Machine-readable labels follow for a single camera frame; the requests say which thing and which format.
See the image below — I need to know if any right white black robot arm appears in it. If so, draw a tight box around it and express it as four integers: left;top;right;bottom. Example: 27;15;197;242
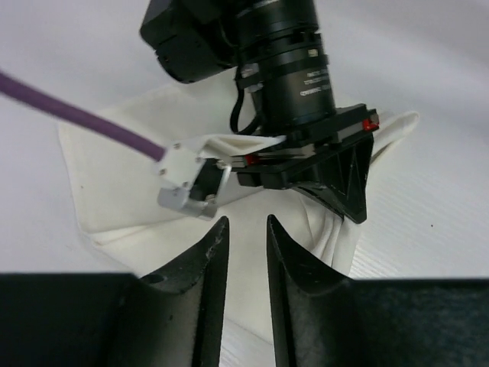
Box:
140;1;379;224

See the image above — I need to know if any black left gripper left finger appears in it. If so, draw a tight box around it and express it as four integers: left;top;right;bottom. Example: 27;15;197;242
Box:
1;217;229;366

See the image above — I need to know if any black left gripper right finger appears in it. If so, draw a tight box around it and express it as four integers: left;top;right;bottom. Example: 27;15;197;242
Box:
267;216;488;366

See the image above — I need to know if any white cloth napkin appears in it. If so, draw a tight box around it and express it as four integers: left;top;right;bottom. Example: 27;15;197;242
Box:
57;86;421;367

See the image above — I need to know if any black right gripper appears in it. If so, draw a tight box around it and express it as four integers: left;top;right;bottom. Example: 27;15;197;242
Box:
230;30;379;224

